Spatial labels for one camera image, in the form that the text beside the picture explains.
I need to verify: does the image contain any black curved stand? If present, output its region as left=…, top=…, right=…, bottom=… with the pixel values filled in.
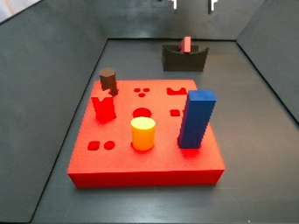
left=163, top=45, right=210, bottom=72

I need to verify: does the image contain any red star peg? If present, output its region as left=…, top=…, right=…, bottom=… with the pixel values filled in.
left=90, top=88, right=118, bottom=123

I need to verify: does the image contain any red peg board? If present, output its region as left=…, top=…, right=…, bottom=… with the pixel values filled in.
left=68, top=80, right=226, bottom=188

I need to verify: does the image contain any brown hexagonal peg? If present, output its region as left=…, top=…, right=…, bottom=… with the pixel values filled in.
left=99, top=67, right=118, bottom=96

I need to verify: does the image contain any yellow cylinder peg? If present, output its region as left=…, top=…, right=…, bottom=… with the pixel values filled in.
left=131, top=116, right=155, bottom=151

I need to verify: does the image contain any red double-square bar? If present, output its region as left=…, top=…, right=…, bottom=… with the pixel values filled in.
left=179, top=36, right=193, bottom=53

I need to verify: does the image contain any blue square peg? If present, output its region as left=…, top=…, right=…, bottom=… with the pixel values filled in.
left=178, top=90, right=218, bottom=149

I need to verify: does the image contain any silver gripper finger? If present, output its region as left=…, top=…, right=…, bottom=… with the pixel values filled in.
left=173, top=0, right=178, bottom=10
left=209, top=0, right=218, bottom=14

